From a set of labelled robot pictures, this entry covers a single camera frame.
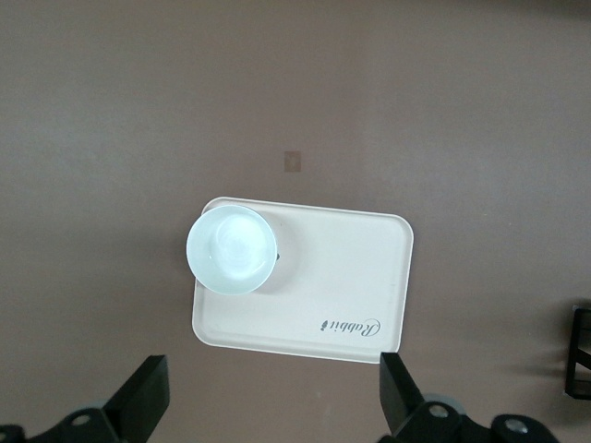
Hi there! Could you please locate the beige rectangular tray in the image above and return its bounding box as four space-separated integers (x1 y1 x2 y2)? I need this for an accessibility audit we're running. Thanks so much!
191 196 416 366

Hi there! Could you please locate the white bowl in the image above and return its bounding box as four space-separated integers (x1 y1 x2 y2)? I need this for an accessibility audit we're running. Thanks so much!
186 205 278 296

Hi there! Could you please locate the black wire cup rack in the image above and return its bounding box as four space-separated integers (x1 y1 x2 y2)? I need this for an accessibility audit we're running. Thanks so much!
561 304 591 399

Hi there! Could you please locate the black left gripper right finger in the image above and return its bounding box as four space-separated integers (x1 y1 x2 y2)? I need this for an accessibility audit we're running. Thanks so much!
379 351 426 437

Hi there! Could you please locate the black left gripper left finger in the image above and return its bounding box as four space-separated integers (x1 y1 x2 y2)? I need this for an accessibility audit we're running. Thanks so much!
102 353 171 443

